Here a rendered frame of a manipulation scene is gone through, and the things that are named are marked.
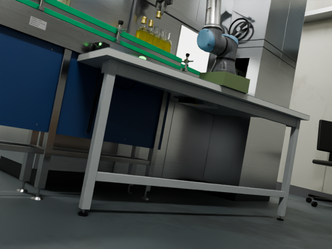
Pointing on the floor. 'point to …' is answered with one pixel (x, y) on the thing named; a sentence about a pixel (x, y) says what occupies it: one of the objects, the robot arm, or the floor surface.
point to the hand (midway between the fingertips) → (159, 13)
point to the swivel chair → (324, 126)
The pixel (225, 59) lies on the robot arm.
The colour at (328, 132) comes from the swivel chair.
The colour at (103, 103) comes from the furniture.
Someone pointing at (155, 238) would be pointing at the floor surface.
